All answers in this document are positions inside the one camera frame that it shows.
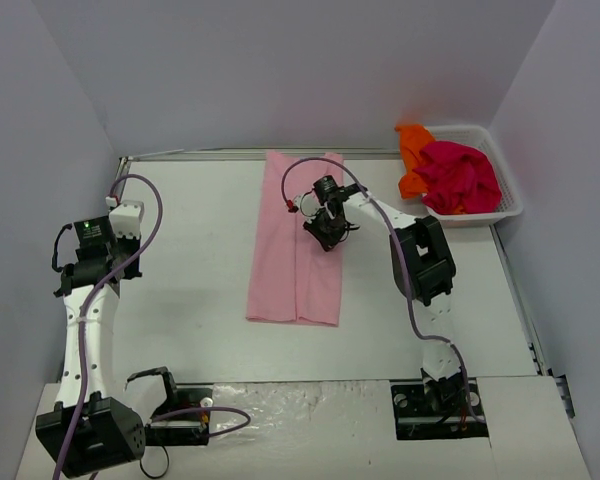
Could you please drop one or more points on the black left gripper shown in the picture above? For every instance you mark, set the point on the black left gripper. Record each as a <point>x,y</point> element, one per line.
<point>80,275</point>

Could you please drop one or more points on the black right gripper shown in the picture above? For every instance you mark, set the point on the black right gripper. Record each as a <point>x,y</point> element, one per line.
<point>325,230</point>

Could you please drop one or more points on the pink t shirt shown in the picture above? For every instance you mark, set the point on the pink t shirt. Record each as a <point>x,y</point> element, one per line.
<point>293,280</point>

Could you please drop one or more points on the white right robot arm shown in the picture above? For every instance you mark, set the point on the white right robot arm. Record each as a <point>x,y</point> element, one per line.
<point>423,271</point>

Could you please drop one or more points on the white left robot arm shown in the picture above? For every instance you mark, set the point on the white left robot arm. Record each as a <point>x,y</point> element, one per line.
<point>94,423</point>

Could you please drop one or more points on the orange t shirt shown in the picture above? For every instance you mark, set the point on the orange t shirt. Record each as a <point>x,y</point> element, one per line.
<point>412,155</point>

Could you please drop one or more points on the magenta t shirt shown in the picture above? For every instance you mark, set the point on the magenta t shirt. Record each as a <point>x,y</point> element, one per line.
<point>483,194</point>

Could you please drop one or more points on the white plastic basket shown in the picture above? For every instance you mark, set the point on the white plastic basket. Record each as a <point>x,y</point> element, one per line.
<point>479,138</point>

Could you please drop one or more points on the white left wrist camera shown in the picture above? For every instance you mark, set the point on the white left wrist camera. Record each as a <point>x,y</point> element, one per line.
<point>125,217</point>

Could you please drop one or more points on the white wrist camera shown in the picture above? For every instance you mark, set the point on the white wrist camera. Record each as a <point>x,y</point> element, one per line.
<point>125,217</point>
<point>305,204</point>

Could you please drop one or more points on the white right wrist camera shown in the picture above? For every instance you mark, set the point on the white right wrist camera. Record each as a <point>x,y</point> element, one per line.
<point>305,204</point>

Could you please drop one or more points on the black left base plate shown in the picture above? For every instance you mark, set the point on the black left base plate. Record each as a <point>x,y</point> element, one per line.
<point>185,429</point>

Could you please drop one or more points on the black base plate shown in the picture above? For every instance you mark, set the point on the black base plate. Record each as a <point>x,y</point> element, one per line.
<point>185,429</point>
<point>422,414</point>

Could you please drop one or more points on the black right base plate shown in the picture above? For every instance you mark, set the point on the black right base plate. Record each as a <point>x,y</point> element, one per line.
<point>422,414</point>

